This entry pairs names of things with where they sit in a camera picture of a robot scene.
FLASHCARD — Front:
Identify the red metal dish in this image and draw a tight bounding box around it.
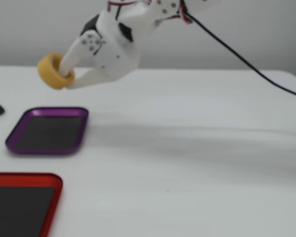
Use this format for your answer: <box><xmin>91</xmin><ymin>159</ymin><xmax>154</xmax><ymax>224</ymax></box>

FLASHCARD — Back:
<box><xmin>0</xmin><ymin>172</ymin><xmax>64</xmax><ymax>237</ymax></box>

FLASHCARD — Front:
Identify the yellow tape roll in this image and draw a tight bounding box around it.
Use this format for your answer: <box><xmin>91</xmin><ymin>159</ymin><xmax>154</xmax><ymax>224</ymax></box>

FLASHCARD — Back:
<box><xmin>37</xmin><ymin>51</ymin><xmax>76</xmax><ymax>90</ymax></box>

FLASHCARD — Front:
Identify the black cable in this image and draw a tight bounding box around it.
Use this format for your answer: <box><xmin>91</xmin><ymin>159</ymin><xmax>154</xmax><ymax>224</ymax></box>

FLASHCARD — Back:
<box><xmin>180</xmin><ymin>0</ymin><xmax>296</xmax><ymax>100</ymax></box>

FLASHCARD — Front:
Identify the purple metal dish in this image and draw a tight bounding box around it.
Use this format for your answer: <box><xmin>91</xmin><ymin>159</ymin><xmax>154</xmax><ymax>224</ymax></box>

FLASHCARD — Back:
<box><xmin>5</xmin><ymin>106</ymin><xmax>89</xmax><ymax>156</ymax></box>

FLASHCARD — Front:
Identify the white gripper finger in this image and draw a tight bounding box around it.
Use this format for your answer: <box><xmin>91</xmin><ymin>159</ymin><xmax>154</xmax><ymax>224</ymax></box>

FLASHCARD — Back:
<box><xmin>66</xmin><ymin>67</ymin><xmax>109</xmax><ymax>90</ymax></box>
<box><xmin>59</xmin><ymin>30</ymin><xmax>105</xmax><ymax>75</ymax></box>

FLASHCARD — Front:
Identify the red servo wire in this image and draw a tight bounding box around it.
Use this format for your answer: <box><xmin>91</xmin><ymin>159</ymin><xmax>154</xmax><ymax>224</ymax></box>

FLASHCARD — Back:
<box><xmin>177</xmin><ymin>0</ymin><xmax>194</xmax><ymax>25</ymax></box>

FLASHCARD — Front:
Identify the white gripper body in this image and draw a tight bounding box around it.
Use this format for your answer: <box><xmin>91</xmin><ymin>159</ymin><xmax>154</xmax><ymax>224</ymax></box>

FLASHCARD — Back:
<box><xmin>80</xmin><ymin>10</ymin><xmax>142</xmax><ymax>81</ymax></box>

